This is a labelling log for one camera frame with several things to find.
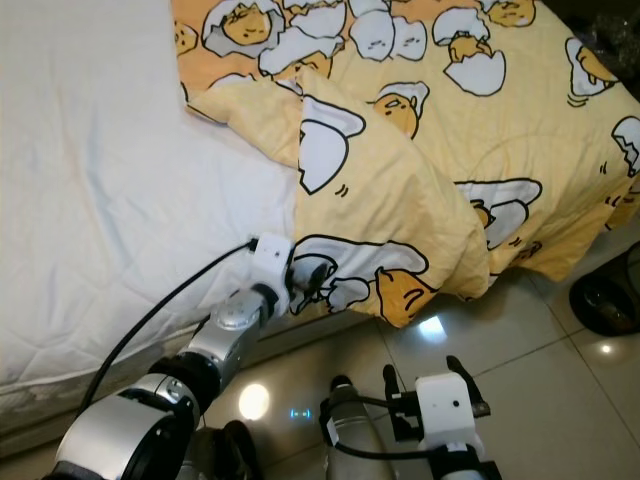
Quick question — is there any yellow egg cartoon blanket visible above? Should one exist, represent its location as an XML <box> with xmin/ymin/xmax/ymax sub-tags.
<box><xmin>172</xmin><ymin>0</ymin><xmax>640</xmax><ymax>329</ymax></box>

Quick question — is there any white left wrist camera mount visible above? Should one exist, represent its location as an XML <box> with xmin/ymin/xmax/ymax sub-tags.
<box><xmin>250</xmin><ymin>233</ymin><xmax>296</xmax><ymax>293</ymax></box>

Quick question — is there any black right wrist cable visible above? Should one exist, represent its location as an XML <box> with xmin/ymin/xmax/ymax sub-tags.
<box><xmin>318</xmin><ymin>395</ymin><xmax>436</xmax><ymax>463</ymax></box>

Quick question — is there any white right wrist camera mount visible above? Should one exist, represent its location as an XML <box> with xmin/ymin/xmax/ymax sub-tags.
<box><xmin>415</xmin><ymin>373</ymin><xmax>476</xmax><ymax>451</ymax></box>

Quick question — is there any black round object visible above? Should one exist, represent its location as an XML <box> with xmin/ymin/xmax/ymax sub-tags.
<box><xmin>568</xmin><ymin>268</ymin><xmax>640</xmax><ymax>337</ymax></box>

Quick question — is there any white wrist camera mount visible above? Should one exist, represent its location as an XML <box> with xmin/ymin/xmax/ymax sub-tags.
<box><xmin>415</xmin><ymin>373</ymin><xmax>476</xmax><ymax>451</ymax></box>
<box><xmin>250</xmin><ymin>233</ymin><xmax>296</xmax><ymax>293</ymax></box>

